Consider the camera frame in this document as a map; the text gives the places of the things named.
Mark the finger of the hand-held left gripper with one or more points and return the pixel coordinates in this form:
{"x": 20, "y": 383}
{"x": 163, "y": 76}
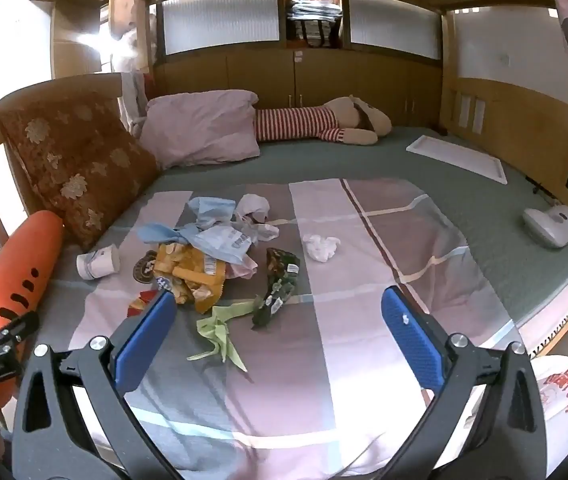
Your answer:
{"x": 18, "y": 327}

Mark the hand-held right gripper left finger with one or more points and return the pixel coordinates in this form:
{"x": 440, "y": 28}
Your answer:
{"x": 143, "y": 342}

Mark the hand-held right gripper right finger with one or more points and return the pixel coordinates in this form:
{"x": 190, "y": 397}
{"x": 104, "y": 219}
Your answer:
{"x": 409, "y": 340}

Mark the light green wrapper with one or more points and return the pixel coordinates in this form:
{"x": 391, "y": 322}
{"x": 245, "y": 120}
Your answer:
{"x": 218, "y": 332}

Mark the yellow snack bag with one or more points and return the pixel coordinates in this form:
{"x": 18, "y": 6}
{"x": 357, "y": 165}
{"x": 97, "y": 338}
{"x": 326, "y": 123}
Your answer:
{"x": 188, "y": 265}

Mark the white paper cup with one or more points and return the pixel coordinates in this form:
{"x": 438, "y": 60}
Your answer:
{"x": 98, "y": 262}

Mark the white tissue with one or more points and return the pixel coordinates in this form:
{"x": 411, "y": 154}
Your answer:
{"x": 321, "y": 247}

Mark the white blue printed packet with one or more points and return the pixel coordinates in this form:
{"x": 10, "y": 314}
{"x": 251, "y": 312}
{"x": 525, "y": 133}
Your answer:
{"x": 226, "y": 242}

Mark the light blue plastic wrapper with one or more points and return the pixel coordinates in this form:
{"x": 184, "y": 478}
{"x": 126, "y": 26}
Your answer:
{"x": 208, "y": 210}

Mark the dark green snack wrapper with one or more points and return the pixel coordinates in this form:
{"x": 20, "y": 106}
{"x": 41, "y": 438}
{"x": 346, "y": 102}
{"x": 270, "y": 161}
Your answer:
{"x": 279, "y": 270}

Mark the pink printed plastic bag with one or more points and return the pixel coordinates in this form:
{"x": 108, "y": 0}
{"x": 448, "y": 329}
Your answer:
{"x": 564, "y": 390}

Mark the orange carrot plush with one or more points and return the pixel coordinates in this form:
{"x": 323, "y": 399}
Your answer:
{"x": 23, "y": 260}

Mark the plaid pink grey blanket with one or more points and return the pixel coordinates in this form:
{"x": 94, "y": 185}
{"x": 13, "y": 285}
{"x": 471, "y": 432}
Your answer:
{"x": 364, "y": 270}

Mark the green bed sheet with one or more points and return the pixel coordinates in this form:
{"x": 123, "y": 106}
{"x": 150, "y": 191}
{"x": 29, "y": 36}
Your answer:
{"x": 464, "y": 210}

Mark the brown floral pillow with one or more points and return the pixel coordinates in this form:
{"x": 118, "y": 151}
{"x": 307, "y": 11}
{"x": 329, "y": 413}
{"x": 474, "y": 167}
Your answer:
{"x": 78, "y": 160}

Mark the white handheld appliance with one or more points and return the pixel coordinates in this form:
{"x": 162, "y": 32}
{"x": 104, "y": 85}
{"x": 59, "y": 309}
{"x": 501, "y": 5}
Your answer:
{"x": 554, "y": 225}

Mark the white flat tray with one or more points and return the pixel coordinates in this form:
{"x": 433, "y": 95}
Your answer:
{"x": 456, "y": 157}

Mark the pink pillow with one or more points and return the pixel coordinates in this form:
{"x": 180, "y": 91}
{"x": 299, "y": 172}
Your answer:
{"x": 198, "y": 130}

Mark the wooden slatted headboard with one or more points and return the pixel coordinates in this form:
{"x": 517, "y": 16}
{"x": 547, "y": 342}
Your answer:
{"x": 38, "y": 85}

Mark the white cloth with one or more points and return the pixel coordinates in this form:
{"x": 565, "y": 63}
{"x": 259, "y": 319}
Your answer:
{"x": 131, "y": 97}

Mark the striped plush toy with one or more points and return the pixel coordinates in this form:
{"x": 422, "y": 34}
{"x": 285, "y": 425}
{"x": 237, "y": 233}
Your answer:
{"x": 294, "y": 122}

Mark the wooden side panel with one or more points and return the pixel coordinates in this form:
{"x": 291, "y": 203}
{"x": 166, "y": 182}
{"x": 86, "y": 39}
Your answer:
{"x": 514, "y": 105}

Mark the white plush toy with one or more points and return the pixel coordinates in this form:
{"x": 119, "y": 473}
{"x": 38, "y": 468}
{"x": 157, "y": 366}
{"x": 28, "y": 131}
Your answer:
{"x": 126, "y": 35}

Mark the frosted glass panel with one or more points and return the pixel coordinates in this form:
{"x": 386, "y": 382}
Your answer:
{"x": 394, "y": 25}
{"x": 218, "y": 17}

